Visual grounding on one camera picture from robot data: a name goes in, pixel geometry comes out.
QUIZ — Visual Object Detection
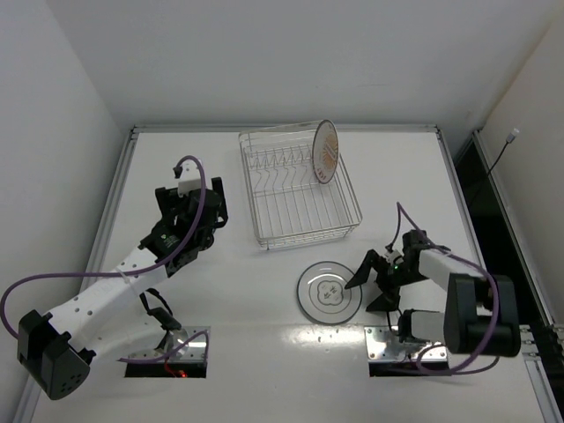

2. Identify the black rimmed white plate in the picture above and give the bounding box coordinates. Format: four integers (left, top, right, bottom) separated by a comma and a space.
296, 261, 363, 325

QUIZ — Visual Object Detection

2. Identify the orange sunburst plate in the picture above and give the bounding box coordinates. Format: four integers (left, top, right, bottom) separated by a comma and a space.
312, 120, 339, 184

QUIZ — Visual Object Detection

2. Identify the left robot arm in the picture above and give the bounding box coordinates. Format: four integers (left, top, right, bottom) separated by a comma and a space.
16, 177, 228, 400

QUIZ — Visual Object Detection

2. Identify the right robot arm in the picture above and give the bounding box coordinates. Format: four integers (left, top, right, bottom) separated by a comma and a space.
345, 230, 521, 358

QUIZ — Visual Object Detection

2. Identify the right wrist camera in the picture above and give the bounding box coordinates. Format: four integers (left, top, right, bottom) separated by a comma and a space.
384, 246, 404, 266

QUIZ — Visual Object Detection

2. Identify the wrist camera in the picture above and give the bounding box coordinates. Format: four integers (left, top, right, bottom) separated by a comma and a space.
384, 246, 404, 266
173, 160, 202, 197

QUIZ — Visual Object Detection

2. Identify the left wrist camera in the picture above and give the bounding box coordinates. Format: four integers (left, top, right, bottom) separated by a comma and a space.
173, 160, 202, 197

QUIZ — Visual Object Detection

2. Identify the right black base cable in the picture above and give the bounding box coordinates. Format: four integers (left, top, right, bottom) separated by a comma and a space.
385, 308, 404, 340

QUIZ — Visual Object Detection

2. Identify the black base cable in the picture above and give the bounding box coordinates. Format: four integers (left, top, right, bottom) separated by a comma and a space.
138, 288, 182, 331
385, 308, 404, 340

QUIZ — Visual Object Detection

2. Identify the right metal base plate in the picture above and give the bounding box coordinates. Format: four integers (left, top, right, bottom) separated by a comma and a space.
364, 326, 449, 364

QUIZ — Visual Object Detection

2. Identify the metal base plate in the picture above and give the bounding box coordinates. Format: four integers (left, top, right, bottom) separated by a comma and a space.
120, 326, 211, 365
364, 326, 449, 364

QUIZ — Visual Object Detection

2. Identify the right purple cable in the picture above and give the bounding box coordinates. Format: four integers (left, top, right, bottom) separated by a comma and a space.
395, 201, 501, 376

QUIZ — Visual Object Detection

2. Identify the purple cable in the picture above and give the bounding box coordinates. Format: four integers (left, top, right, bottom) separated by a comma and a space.
0, 154, 212, 363
395, 201, 501, 376

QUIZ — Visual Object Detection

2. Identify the wire dish rack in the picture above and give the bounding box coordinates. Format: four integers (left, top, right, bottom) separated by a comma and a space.
239, 121, 362, 250

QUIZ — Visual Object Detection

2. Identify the left black base cable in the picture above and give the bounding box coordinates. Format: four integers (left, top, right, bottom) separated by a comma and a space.
138, 288, 182, 331

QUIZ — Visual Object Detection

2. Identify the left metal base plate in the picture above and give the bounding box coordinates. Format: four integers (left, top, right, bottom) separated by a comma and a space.
120, 326, 211, 365

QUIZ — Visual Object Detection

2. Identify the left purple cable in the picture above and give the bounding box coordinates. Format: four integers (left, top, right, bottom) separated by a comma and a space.
0, 154, 212, 363

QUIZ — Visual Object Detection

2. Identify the black wall cable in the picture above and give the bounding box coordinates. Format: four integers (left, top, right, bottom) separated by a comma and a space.
487, 128, 521, 176

